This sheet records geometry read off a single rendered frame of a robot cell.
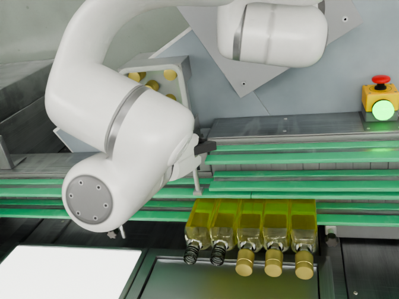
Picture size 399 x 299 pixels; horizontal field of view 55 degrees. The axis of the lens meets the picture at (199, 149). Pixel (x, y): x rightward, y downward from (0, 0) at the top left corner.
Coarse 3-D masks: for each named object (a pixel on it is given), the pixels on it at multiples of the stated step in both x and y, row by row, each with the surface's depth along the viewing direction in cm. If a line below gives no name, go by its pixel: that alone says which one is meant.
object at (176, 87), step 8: (168, 64) 94; (120, 72) 97; (128, 72) 97; (152, 72) 103; (160, 72) 103; (176, 72) 94; (144, 80) 105; (160, 80) 104; (168, 80) 103; (176, 80) 103; (160, 88) 105; (168, 88) 104; (176, 88) 104; (184, 88) 96; (176, 96) 105; (184, 96) 97; (184, 104) 98
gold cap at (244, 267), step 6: (240, 252) 79; (246, 252) 78; (252, 252) 79; (240, 258) 77; (246, 258) 77; (252, 258) 78; (240, 264) 76; (246, 264) 76; (252, 264) 77; (240, 270) 76; (246, 270) 76
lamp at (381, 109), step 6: (378, 102) 87; (384, 102) 86; (390, 102) 87; (372, 108) 88; (378, 108) 86; (384, 108) 86; (390, 108) 86; (378, 114) 87; (384, 114) 86; (390, 114) 86
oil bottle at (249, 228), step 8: (248, 200) 92; (256, 200) 92; (264, 200) 92; (240, 208) 90; (248, 208) 89; (256, 208) 89; (240, 216) 87; (248, 216) 87; (256, 216) 86; (240, 224) 85; (248, 224) 84; (256, 224) 84; (240, 232) 83; (248, 232) 82; (256, 232) 82; (240, 240) 82; (248, 240) 81; (256, 240) 81; (240, 248) 83; (256, 248) 82
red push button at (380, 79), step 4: (376, 76) 89; (380, 76) 89; (384, 76) 89; (388, 76) 89; (372, 80) 89; (376, 80) 88; (380, 80) 88; (384, 80) 87; (388, 80) 87; (380, 84) 89; (384, 84) 89
